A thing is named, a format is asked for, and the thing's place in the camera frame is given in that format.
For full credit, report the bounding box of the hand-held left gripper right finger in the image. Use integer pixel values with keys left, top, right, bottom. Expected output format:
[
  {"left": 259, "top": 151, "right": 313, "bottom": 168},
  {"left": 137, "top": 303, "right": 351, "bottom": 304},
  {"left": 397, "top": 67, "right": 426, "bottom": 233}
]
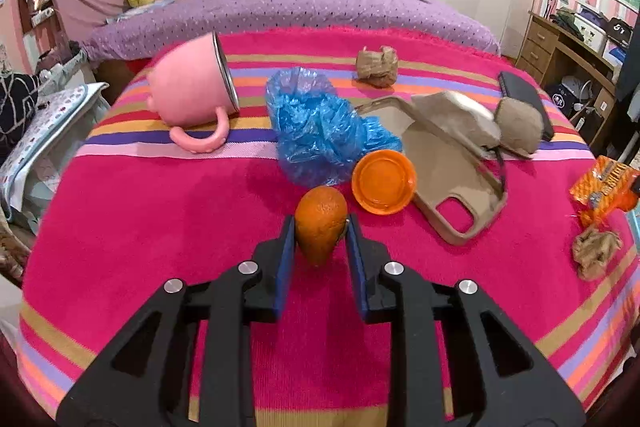
[{"left": 345, "top": 214, "right": 587, "bottom": 427}]

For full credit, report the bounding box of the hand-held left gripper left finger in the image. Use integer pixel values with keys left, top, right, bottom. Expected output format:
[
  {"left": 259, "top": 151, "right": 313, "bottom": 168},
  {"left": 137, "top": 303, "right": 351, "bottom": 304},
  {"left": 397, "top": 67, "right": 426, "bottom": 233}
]
[{"left": 56, "top": 215, "right": 298, "bottom": 427}]

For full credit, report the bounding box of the orange tangerine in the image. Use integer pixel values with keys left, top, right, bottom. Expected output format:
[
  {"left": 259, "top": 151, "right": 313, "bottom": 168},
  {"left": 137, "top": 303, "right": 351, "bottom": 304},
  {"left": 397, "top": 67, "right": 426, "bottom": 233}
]
[{"left": 295, "top": 186, "right": 348, "bottom": 267}]

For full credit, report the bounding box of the orange plastic lid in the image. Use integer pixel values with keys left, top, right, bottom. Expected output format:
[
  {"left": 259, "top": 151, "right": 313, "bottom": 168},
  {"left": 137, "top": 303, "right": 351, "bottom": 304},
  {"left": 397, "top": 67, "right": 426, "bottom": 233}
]
[{"left": 351, "top": 150, "right": 417, "bottom": 215}]

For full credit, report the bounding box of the blue plastic bag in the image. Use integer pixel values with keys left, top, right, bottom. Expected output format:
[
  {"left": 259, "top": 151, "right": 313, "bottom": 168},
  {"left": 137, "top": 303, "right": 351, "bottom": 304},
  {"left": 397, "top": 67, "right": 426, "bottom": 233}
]
[{"left": 265, "top": 67, "right": 403, "bottom": 188}]

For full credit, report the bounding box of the grey face mask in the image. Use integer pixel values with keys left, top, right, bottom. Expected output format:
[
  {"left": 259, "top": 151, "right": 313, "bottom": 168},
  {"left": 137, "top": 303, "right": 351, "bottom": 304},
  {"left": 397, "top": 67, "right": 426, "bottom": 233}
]
[{"left": 410, "top": 91, "right": 503, "bottom": 158}]

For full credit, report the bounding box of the brown cardboard tube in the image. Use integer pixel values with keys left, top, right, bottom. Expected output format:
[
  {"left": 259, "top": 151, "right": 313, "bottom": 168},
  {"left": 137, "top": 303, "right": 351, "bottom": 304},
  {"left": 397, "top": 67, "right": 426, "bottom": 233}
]
[{"left": 494, "top": 97, "right": 545, "bottom": 158}]

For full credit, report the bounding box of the brown paper ball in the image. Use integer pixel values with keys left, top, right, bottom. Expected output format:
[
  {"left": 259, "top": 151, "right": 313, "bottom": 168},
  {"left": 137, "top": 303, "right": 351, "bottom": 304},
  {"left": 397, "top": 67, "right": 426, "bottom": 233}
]
[
  {"left": 571, "top": 227, "right": 623, "bottom": 282},
  {"left": 356, "top": 46, "right": 399, "bottom": 88}
]

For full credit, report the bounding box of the orange snack wrapper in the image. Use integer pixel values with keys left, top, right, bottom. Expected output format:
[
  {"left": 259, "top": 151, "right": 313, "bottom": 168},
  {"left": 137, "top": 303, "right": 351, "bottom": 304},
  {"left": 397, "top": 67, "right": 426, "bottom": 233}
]
[{"left": 570, "top": 155, "right": 640, "bottom": 228}]

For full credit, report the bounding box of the beige phone case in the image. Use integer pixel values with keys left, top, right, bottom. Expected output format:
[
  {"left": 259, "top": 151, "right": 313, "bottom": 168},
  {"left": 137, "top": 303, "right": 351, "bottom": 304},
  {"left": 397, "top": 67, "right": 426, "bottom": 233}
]
[{"left": 354, "top": 96, "right": 510, "bottom": 247}]

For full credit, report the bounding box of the pink striped blanket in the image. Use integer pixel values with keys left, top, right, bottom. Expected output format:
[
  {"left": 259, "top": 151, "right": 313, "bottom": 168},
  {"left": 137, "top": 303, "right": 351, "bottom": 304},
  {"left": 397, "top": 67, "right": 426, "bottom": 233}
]
[{"left": 17, "top": 29, "right": 640, "bottom": 418}]

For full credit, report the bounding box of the pink mug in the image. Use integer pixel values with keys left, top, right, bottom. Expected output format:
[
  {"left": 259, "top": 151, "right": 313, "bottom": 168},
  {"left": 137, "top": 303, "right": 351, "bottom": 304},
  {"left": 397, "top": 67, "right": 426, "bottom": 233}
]
[{"left": 148, "top": 32, "right": 242, "bottom": 155}]

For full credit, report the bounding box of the black phone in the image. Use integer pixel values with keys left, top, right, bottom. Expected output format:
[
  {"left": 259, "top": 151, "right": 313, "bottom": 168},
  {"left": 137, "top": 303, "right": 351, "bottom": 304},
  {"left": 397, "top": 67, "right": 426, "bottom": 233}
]
[{"left": 497, "top": 71, "right": 556, "bottom": 142}]

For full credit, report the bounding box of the purple bed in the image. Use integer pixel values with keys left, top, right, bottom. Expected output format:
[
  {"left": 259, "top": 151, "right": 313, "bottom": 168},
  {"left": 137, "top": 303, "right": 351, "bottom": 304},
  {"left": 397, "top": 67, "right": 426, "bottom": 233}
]
[{"left": 82, "top": 0, "right": 501, "bottom": 68}]

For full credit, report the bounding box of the patterned fabric bag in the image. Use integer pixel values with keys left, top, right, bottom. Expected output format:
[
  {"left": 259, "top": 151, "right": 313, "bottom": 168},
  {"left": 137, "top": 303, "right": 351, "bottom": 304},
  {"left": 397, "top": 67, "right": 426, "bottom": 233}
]
[{"left": 0, "top": 82, "right": 111, "bottom": 218}]

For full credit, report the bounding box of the wooden desk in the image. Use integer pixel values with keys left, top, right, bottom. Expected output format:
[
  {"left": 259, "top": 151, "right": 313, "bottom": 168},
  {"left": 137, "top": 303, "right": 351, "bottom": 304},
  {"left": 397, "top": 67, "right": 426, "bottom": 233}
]
[{"left": 515, "top": 11, "right": 623, "bottom": 152}]

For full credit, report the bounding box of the white storage box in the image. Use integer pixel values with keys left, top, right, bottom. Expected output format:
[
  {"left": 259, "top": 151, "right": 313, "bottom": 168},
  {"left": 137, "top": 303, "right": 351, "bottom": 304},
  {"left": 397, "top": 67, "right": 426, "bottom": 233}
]
[{"left": 572, "top": 9, "right": 608, "bottom": 52}]

